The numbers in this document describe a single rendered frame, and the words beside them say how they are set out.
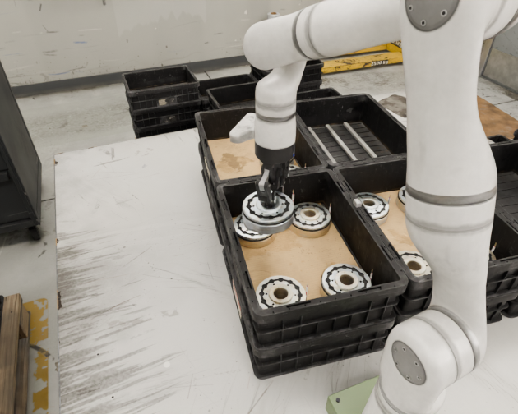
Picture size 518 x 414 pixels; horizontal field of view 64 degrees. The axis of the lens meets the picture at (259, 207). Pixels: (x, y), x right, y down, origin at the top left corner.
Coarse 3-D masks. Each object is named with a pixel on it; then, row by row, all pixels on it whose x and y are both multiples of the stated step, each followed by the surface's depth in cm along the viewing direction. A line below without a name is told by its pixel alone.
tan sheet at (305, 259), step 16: (288, 240) 99; (304, 240) 99; (320, 240) 99; (336, 240) 99; (256, 256) 95; (272, 256) 95; (288, 256) 95; (304, 256) 95; (320, 256) 95; (336, 256) 95; (352, 256) 95; (256, 272) 91; (272, 272) 91; (288, 272) 91; (304, 272) 91; (320, 272) 91; (256, 288) 88; (304, 288) 88
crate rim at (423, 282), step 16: (384, 160) 108; (400, 160) 108; (336, 176) 103; (352, 192) 97; (512, 224) 88; (384, 240) 85; (400, 256) 81; (512, 256) 81; (496, 272) 81; (416, 288) 77
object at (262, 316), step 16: (288, 176) 103; (304, 176) 103; (224, 208) 93; (352, 208) 93; (368, 224) 88; (240, 256) 81; (384, 256) 82; (240, 272) 79; (400, 272) 78; (368, 288) 75; (384, 288) 75; (400, 288) 76; (256, 304) 72; (288, 304) 72; (304, 304) 72; (320, 304) 72; (336, 304) 74; (352, 304) 75; (256, 320) 72; (272, 320) 72
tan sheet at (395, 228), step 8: (384, 192) 114; (392, 192) 114; (392, 200) 111; (392, 208) 109; (392, 216) 106; (400, 216) 106; (384, 224) 103; (392, 224) 103; (400, 224) 103; (384, 232) 101; (392, 232) 101; (400, 232) 101; (392, 240) 99; (400, 240) 99; (408, 240) 99; (400, 248) 97; (408, 248) 97
